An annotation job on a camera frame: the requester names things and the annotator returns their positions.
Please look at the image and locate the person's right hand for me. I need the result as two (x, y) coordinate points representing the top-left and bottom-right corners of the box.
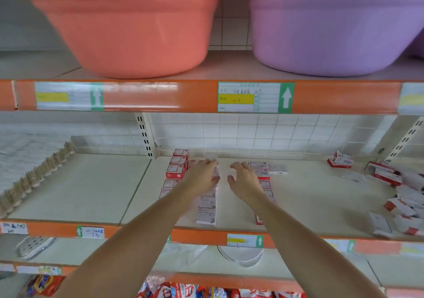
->
(227, 161), (266, 207)

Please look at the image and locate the person's left hand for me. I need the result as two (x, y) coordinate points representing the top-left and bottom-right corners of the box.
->
(179, 159), (221, 200)

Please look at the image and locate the white shelf with orange edges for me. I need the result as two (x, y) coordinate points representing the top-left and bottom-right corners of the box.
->
(0, 50), (424, 298)

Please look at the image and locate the pile of red white boxes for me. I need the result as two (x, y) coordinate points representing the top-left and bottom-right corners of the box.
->
(327, 150), (424, 238)

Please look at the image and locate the person's right forearm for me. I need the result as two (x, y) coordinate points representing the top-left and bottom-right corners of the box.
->
(246, 194), (386, 298)

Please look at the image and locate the person's left forearm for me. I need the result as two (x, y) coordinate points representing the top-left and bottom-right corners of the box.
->
(53, 187), (200, 298)

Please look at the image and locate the white perforated shelf upright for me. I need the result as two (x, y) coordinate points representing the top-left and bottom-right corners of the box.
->
(386, 117), (424, 163)
(134, 114), (157, 159)

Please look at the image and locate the small price label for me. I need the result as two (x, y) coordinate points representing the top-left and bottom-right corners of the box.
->
(397, 243), (424, 256)
(76, 226), (106, 240)
(227, 233), (265, 248)
(328, 239), (356, 253)

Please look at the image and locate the clear plastic bag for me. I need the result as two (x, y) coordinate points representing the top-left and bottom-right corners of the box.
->
(159, 242), (210, 266)

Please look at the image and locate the large label with green arrow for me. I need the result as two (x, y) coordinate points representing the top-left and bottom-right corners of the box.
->
(217, 81), (296, 114)
(397, 83), (424, 116)
(34, 81), (106, 112)

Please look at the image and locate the pile of small colourful packets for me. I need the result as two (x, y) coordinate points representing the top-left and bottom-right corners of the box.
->
(23, 272), (307, 298)

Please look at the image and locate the orange plastic basin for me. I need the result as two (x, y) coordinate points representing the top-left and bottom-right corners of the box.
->
(0, 0), (232, 80)

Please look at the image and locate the row of beige bundles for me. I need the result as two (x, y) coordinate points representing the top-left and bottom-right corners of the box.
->
(0, 134), (76, 220)

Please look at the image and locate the white handwritten label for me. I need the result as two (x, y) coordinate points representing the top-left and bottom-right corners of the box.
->
(0, 222), (30, 236)

